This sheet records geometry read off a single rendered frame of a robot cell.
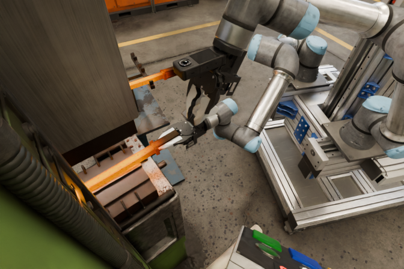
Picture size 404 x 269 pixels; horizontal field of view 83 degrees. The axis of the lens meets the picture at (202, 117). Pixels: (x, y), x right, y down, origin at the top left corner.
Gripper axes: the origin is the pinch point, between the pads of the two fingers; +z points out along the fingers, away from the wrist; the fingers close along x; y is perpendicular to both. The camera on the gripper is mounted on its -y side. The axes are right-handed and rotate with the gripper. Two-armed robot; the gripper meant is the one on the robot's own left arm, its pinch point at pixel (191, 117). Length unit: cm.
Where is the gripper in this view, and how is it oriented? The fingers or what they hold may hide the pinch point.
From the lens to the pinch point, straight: 58.2
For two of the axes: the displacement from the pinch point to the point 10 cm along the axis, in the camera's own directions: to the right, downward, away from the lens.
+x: -6.1, -5.8, 5.4
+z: -3.7, 8.1, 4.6
